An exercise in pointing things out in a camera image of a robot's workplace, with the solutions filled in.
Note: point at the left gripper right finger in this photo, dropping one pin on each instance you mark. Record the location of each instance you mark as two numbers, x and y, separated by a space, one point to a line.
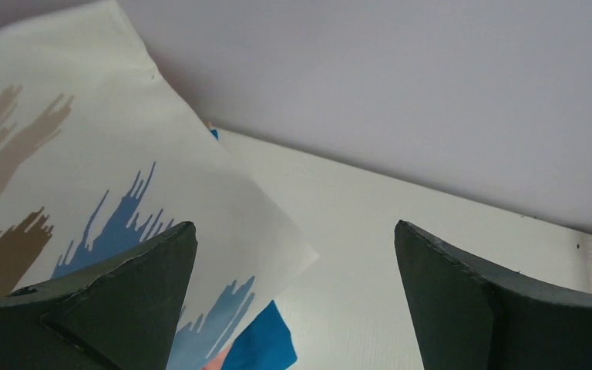
470 313

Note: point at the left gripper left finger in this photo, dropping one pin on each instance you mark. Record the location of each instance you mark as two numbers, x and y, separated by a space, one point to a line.
120 313

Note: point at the white printed t shirt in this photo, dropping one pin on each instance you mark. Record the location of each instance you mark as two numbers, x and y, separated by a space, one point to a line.
98 154

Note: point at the pink folded t shirt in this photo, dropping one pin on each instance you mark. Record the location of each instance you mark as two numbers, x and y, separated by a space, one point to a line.
217 362

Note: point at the blue folded t shirt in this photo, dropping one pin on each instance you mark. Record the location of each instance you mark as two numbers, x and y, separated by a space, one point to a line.
265 344

